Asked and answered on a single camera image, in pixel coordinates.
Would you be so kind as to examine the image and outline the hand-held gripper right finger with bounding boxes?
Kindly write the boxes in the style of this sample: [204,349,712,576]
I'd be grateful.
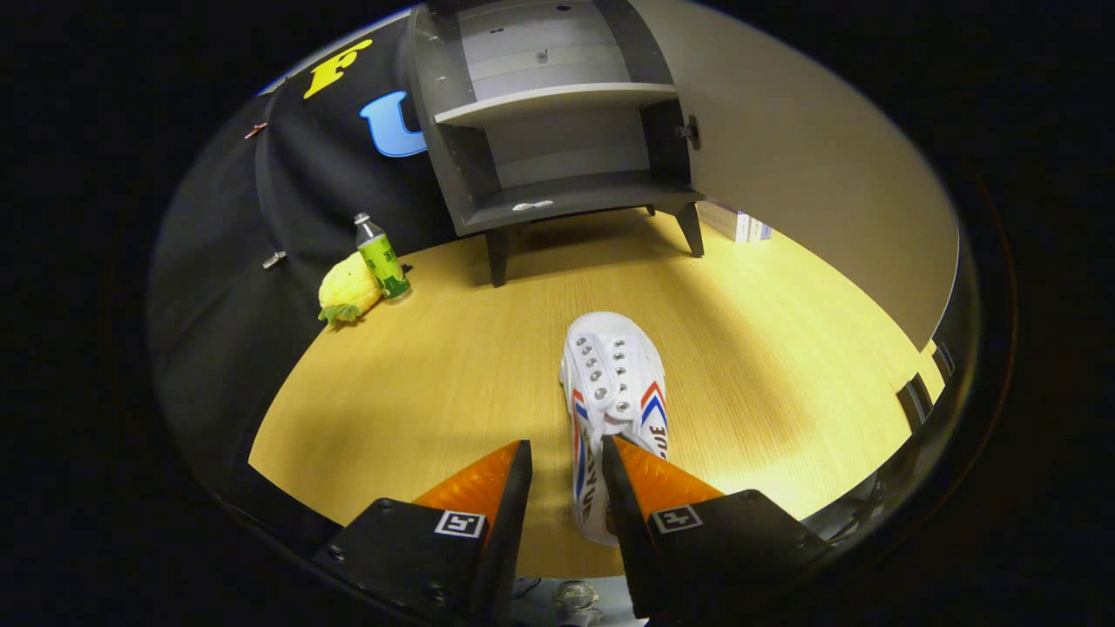
[601,435,833,621]

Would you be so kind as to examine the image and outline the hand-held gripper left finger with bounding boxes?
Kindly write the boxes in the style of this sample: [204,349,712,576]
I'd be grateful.
[314,440,534,627]

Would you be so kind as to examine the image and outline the white canvas shoe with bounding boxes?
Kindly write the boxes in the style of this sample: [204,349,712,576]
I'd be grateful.
[559,311,670,547]

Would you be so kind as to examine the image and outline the grey shoe cabinet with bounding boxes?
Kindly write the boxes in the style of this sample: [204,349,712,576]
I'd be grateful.
[405,0,708,288]

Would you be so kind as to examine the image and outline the beige shoe cabinet door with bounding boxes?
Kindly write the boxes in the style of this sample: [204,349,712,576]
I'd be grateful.
[627,0,961,351]

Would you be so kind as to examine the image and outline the yellow pineapple plush toy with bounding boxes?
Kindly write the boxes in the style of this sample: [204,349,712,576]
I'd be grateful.
[317,252,384,329]

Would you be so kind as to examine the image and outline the green label drink bottle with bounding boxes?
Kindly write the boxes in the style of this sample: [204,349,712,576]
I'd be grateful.
[354,212,412,303]

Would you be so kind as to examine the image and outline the white cardboard boxes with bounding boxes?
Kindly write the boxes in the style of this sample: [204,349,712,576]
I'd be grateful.
[697,200,774,244]

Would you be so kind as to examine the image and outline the black backdrop cloth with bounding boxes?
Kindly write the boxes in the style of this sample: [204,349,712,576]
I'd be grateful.
[148,17,456,541]

